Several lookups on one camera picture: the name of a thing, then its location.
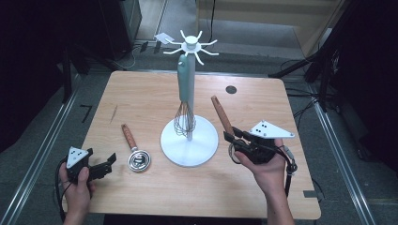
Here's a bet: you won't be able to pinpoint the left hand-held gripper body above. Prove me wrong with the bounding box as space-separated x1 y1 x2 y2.
64 145 96 186

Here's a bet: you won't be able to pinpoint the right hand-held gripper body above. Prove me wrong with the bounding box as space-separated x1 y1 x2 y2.
234 119 296 166

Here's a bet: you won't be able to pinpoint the wooden handled mesh strainer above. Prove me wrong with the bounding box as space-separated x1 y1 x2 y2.
210 95 249 165

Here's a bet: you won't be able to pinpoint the white hook rack stand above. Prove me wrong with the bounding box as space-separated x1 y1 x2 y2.
160 29 220 168

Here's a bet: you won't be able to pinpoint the wooden handled round steel utensil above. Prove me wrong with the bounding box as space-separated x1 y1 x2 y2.
121 123 152 173

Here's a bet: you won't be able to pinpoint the teal handled wire whisk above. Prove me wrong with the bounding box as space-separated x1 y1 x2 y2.
173 52 197 139

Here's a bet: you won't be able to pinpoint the person's left hand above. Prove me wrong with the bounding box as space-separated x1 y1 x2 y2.
59 161 97 220

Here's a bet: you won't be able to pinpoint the person's right hand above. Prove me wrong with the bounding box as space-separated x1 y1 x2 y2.
234 139 288 195

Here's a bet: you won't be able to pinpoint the black tripod stand leg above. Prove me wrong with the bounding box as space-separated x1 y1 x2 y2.
268 52 321 80

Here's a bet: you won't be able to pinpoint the black metal stand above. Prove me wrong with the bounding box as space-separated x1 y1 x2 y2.
60 46 75 104

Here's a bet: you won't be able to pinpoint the black curtain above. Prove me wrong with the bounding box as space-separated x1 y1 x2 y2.
0 0 104 155
325 0 398 173

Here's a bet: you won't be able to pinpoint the white paper sheet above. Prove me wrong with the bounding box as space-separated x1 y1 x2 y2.
153 32 176 45

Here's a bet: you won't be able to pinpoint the black cabinet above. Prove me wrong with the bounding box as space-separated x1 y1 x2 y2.
99 0 143 62

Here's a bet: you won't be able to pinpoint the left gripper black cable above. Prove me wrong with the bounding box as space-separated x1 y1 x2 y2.
54 158 69 223

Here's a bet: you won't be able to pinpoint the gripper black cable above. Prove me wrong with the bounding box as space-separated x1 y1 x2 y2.
54 158 69 223
275 144 299 199

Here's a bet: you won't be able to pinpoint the black floor cables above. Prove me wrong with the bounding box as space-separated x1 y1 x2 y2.
283 86 329 129

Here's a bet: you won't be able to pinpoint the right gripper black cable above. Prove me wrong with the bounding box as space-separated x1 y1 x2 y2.
275 144 299 199

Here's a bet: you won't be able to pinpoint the metal floor rail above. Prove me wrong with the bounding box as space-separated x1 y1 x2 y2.
0 89 80 225
308 83 377 225

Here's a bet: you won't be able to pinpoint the white floor cable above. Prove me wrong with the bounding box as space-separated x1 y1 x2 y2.
112 46 138 70

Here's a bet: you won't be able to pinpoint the thin black hanging cable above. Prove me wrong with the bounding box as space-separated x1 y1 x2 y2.
208 0 218 41

